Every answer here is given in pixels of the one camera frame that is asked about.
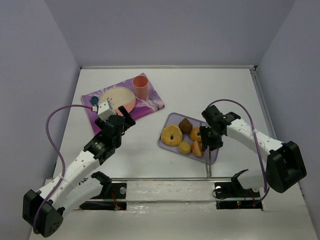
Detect golden oval bread roll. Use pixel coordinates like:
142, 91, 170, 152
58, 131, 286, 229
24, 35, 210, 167
191, 140, 203, 158

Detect metal tongs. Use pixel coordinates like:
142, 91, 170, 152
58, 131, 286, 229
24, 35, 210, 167
203, 147, 212, 178

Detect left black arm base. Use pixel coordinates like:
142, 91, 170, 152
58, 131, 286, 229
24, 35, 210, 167
79, 182, 127, 211

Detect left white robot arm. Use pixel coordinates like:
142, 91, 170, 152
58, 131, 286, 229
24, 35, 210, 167
22, 101, 136, 238

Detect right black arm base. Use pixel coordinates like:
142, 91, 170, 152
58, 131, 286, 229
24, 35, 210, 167
212, 181, 263, 210

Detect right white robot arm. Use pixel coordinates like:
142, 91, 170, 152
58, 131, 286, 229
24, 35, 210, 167
200, 105, 307, 193

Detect orange glazed bagel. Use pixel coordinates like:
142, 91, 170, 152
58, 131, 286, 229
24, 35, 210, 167
189, 126, 202, 143

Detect dark brown chocolate pastry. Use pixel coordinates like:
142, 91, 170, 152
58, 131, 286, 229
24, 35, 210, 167
178, 118, 193, 134

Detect small round yellow bun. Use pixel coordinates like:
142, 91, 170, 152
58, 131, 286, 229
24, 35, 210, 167
178, 141, 192, 155

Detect cream and pink plate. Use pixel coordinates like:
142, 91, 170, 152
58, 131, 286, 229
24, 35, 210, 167
98, 87, 136, 116

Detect purple floral placemat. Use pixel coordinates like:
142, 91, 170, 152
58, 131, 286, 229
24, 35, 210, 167
81, 73, 165, 120

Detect blue spoon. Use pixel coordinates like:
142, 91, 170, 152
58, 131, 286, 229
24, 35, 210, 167
90, 96, 99, 106

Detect pink plastic cup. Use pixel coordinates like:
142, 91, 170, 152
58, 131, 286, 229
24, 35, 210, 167
132, 75, 149, 100

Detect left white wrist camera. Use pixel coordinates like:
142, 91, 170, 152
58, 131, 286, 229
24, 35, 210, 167
97, 99, 117, 122

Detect large glazed ring donut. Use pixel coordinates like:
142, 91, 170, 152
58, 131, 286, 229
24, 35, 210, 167
160, 124, 183, 147

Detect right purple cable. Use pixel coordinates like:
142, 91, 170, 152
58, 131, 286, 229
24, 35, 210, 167
208, 99, 271, 201

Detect purple cable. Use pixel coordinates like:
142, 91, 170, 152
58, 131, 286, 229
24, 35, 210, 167
33, 104, 98, 235
208, 99, 271, 201

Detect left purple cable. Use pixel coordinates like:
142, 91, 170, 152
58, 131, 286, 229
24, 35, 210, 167
33, 104, 98, 235

